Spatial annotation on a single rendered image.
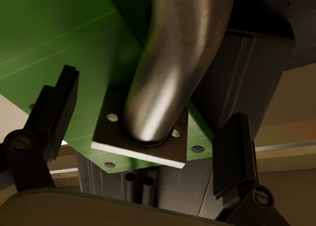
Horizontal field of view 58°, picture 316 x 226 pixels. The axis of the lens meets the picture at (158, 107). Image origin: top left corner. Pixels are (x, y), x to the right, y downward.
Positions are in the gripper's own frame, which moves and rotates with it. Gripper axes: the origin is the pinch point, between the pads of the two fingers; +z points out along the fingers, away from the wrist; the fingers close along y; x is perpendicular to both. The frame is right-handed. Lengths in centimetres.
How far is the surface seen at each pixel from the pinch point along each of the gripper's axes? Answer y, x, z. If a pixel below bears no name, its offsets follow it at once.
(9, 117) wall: -203, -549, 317
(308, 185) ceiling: 277, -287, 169
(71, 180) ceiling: -46, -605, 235
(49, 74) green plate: -6.4, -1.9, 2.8
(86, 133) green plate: -3.6, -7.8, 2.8
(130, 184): 1.1, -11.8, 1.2
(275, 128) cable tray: 168, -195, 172
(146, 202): 3.1, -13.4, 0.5
